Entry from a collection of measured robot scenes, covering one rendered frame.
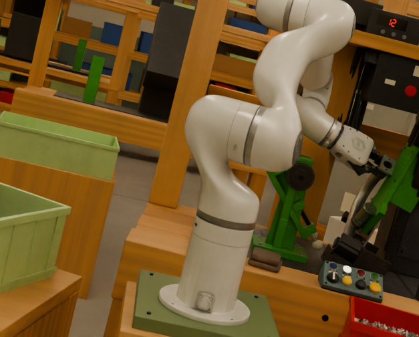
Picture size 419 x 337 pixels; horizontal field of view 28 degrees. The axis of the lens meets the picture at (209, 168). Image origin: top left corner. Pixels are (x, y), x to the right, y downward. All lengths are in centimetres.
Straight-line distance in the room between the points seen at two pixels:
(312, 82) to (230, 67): 705
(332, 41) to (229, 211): 47
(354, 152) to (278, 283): 46
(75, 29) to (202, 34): 661
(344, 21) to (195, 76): 81
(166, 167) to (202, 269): 97
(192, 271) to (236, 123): 31
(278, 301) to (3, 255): 68
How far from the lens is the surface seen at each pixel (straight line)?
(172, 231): 230
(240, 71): 921
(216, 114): 161
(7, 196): 202
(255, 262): 207
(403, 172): 225
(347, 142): 229
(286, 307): 205
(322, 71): 215
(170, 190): 260
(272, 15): 189
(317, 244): 230
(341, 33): 185
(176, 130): 257
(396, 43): 248
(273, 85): 168
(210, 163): 162
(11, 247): 178
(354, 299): 198
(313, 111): 226
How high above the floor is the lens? 139
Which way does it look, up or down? 8 degrees down
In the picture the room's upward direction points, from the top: 14 degrees clockwise
